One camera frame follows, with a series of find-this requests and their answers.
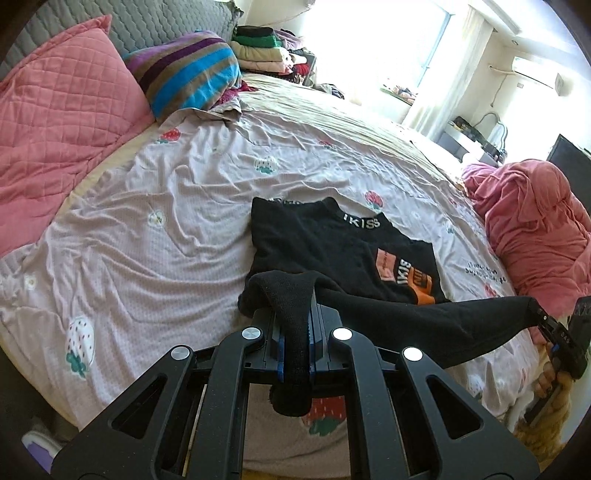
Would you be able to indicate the stack of folded clothes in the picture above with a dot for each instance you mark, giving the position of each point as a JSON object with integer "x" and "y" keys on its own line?
{"x": 263, "y": 50}

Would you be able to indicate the pink bunched duvet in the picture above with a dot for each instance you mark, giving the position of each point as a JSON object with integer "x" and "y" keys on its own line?
{"x": 535, "y": 221}

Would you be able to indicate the pink quilted pillow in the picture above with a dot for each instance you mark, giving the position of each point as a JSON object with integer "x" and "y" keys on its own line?
{"x": 60, "y": 106}

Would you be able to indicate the black sweater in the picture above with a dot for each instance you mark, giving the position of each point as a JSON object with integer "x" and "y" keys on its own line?
{"x": 314, "y": 240}

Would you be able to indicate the white air conditioner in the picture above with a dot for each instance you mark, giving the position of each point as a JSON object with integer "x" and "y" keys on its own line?
{"x": 538, "y": 71}

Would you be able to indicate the purple white object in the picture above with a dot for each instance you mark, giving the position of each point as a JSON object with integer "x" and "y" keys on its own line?
{"x": 39, "y": 445}

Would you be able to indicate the grey quilted headboard cushion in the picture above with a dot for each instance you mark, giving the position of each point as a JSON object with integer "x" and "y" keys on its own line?
{"x": 152, "y": 23}

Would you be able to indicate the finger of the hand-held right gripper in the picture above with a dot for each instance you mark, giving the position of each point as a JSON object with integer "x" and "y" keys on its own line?
{"x": 545, "y": 321}

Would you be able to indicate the strawberry print bed sheet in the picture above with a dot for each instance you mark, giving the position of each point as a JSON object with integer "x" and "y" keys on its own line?
{"x": 161, "y": 230}

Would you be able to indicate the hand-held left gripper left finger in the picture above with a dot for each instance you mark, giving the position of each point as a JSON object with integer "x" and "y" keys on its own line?
{"x": 278, "y": 348}

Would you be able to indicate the white desk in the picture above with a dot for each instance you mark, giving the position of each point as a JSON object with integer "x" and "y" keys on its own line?
{"x": 466, "y": 136}

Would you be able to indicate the white curtain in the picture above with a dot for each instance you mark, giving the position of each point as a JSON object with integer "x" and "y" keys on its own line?
{"x": 429, "y": 106}

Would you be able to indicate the person's left hand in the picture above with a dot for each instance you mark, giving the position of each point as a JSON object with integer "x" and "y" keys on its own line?
{"x": 547, "y": 383}

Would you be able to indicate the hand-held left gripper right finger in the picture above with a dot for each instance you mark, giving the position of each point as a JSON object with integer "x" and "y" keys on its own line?
{"x": 314, "y": 344}

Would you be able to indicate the black television screen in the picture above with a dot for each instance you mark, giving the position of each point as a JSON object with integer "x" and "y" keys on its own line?
{"x": 570, "y": 152}

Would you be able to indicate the maroon patterned cloth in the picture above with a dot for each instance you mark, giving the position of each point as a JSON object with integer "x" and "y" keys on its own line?
{"x": 231, "y": 94}

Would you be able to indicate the striped colourful pillow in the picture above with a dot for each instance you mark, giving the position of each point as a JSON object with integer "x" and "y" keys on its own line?
{"x": 189, "y": 69}

